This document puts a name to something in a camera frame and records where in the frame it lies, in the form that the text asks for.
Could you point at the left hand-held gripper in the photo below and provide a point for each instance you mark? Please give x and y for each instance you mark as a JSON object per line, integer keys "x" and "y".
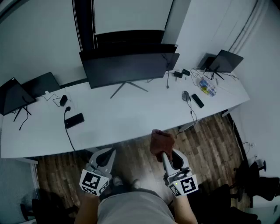
{"x": 93, "y": 182}

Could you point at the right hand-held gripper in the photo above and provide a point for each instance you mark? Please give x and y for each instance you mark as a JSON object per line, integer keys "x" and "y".
{"x": 186, "y": 184}

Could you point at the red-brown cloth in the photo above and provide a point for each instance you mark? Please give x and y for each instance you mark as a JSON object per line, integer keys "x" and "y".
{"x": 162, "y": 142}

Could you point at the large black curved monitor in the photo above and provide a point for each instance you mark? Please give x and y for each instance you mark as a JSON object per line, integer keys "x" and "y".
{"x": 122, "y": 67}

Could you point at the person's left forearm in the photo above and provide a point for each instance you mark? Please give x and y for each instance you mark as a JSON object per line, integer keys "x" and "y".
{"x": 87, "y": 210}

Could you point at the person's right forearm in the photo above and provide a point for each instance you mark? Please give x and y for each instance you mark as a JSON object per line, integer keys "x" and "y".
{"x": 184, "y": 210}

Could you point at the small black monitor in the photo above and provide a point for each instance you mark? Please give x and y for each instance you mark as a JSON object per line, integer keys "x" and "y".
{"x": 226, "y": 62}
{"x": 13, "y": 96}

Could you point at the person's left shoe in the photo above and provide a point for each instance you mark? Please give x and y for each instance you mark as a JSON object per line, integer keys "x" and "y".
{"x": 117, "y": 181}

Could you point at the person's shoe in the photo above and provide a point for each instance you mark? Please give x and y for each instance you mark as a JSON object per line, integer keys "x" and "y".
{"x": 117, "y": 181}
{"x": 135, "y": 183}

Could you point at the person's right shoe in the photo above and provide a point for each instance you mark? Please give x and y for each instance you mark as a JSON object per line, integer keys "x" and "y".
{"x": 135, "y": 183}

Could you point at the black smartphone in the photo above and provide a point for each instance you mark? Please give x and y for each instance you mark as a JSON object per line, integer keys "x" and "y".
{"x": 197, "y": 100}
{"x": 74, "y": 120}

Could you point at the grey computer mouse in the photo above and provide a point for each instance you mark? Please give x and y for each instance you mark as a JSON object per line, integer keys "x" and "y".
{"x": 185, "y": 95}

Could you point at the white power strip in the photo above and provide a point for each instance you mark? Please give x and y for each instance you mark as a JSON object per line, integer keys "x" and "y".
{"x": 71, "y": 98}

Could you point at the black office chair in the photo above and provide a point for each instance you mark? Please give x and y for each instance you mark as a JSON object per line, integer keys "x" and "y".
{"x": 46, "y": 205}
{"x": 262, "y": 183}
{"x": 227, "y": 207}

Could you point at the clear plastic bag of items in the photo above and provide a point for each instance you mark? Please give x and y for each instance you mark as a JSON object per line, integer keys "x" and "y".
{"x": 207, "y": 87}

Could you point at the grey pen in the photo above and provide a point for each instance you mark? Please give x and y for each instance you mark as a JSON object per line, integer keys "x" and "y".
{"x": 217, "y": 81}

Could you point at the dark window glass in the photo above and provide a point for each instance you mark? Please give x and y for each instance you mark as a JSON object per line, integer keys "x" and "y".
{"x": 129, "y": 39}

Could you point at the white roller blind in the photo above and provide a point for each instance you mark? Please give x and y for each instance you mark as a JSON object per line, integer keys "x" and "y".
{"x": 39, "y": 43}
{"x": 131, "y": 15}

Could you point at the white wall outlet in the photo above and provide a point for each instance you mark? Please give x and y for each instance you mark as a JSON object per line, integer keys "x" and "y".
{"x": 256, "y": 156}
{"x": 253, "y": 144}

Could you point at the dark wall conduit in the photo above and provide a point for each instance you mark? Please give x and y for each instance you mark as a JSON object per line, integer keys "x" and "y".
{"x": 245, "y": 28}

